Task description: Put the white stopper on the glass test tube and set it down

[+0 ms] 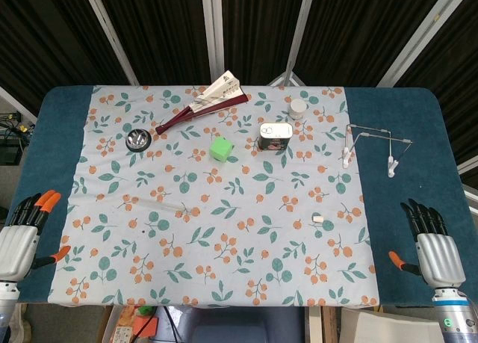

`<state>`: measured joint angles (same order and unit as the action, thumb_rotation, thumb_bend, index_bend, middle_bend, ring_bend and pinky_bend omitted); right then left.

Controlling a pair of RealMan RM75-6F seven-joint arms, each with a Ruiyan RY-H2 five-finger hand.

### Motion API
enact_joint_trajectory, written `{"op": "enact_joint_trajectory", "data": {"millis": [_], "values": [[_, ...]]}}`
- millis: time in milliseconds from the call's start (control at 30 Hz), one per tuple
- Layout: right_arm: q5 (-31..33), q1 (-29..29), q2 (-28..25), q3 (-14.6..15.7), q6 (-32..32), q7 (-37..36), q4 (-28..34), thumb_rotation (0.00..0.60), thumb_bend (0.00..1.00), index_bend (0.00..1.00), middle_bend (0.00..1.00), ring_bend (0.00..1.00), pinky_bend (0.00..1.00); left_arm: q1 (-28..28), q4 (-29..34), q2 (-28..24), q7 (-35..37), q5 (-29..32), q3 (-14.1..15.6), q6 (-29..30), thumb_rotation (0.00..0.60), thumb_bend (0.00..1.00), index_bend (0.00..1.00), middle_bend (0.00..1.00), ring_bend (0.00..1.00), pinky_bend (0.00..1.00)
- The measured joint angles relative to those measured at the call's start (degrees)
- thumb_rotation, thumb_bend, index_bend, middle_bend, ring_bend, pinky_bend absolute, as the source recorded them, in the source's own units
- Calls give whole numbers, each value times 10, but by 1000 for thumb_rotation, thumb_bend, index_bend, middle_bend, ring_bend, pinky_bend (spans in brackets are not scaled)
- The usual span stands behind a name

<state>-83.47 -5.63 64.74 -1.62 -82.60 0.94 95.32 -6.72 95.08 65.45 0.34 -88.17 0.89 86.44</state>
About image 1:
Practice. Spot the brown wooden plank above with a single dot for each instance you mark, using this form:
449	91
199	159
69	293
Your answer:
330	326

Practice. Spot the small white object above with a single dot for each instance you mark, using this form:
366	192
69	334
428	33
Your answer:
318	219

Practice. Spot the black luncheon meat can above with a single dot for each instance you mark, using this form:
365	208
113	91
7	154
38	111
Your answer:
274	137

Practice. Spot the clear glass tube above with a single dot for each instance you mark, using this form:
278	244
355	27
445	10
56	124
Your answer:
164	204

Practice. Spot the white partition frame post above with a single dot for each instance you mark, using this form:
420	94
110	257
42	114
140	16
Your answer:
110	31
213	29
470	197
300	25
422	33
16	100

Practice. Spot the grey tripod stand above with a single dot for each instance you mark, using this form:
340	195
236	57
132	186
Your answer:
287	75

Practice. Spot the small white round jar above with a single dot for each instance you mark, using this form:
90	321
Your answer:
298	108

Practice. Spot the green cube block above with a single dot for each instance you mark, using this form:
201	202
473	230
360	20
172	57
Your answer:
221	148

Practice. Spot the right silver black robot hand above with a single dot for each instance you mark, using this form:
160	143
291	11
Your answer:
438	257

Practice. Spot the open cardboard box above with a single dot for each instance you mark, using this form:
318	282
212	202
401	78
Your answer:
119	330

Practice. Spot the dark blue table cover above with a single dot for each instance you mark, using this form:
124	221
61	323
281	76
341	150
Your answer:
411	115

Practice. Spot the white board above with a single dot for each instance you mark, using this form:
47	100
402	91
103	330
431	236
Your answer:
313	326

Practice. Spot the small green object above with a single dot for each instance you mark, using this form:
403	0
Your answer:
145	310

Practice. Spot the blue-grey robot torso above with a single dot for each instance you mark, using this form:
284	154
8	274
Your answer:
242	328

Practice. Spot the beige cardboard box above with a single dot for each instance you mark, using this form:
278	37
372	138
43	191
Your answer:
384	326

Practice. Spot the round steel bowl, black rim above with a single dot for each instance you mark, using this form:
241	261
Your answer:
137	139

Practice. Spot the orange flat object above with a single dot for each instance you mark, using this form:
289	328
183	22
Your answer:
143	325

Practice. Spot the black pleated curtain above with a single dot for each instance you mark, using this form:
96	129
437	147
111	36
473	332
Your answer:
164	29

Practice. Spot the floral printed tablecloth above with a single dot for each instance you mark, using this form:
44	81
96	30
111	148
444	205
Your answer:
239	193

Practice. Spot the black equipment box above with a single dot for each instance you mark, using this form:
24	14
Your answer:
10	152

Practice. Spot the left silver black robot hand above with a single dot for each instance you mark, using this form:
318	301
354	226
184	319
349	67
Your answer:
16	246

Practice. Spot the folding paper fan, maroon ribs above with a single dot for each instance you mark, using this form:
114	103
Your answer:
194	113

